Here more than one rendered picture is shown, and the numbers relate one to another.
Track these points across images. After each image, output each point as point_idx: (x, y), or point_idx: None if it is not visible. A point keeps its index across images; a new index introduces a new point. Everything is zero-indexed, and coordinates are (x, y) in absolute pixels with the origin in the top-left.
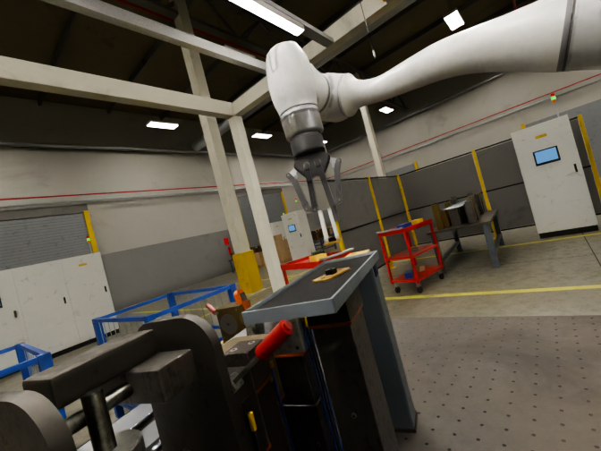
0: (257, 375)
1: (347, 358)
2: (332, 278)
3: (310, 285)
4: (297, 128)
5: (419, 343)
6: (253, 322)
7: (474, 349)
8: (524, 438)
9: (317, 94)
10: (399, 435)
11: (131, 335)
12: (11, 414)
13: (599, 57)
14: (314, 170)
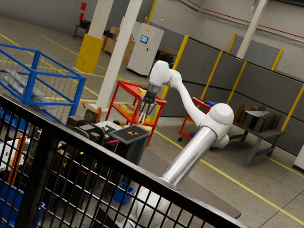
0: (103, 144)
1: (124, 153)
2: (132, 135)
3: (126, 133)
4: (150, 89)
5: (152, 166)
6: (111, 135)
7: None
8: None
9: (163, 82)
10: (123, 182)
11: (91, 126)
12: (83, 134)
13: None
14: (148, 102)
